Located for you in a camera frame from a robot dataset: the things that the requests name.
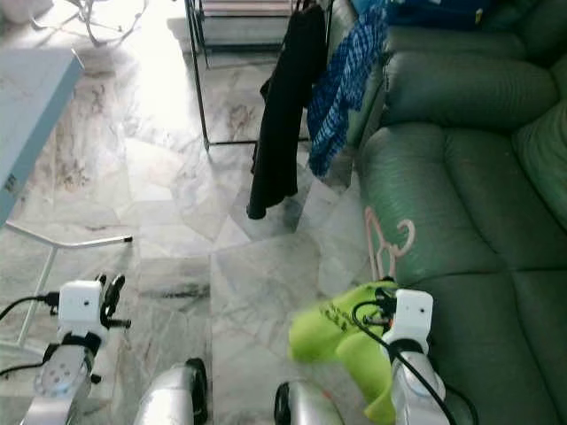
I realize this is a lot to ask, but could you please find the neon green black-trimmed shirt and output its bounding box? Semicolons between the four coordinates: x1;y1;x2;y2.
287;278;406;425

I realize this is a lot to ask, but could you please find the pink plastic hanger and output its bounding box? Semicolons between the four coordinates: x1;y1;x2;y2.
362;205;418;282

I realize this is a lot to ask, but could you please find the silver right robot leg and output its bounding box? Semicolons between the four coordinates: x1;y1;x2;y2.
272;380;348;425

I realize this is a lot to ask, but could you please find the dark green leather sofa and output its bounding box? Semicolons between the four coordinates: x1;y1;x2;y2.
326;0;567;425

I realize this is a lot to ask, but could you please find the light blue folding table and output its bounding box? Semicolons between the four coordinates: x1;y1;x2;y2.
0;45;135;357

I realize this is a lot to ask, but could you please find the blue plaid shirt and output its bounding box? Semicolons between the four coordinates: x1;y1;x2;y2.
305;2;392;179

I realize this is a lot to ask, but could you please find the black hanging garment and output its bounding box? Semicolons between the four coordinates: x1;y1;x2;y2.
245;4;331;221

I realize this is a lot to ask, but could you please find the black metal drying rack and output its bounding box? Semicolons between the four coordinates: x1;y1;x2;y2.
184;0;338;151

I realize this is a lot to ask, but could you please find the blue bag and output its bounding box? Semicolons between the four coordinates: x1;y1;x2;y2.
348;0;499;29

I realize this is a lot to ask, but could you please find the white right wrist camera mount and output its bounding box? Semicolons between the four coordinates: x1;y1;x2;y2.
384;287;436;353

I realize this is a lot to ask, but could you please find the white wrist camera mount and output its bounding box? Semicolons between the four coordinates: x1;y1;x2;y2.
384;287;436;353
57;279;106;343

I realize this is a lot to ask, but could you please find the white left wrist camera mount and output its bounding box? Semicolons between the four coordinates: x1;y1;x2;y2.
57;279;106;343

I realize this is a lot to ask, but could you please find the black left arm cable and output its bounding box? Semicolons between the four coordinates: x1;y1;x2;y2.
0;292;65;380

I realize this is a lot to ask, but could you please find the white metal frame chair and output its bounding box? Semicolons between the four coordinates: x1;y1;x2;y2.
35;0;151;47

